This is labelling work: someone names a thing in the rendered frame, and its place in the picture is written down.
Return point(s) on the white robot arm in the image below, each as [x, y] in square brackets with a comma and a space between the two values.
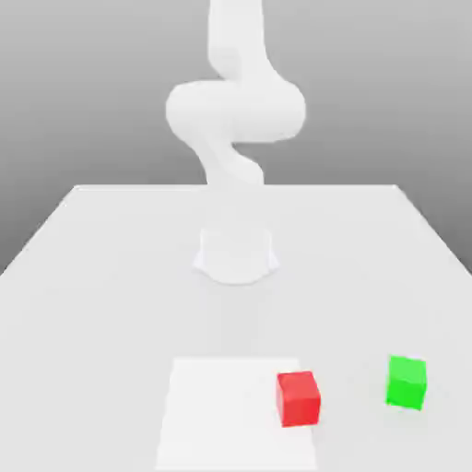
[236, 110]

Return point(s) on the small red cube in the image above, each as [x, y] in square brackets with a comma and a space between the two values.
[298, 400]

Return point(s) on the small green cube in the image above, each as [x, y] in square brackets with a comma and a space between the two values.
[405, 383]

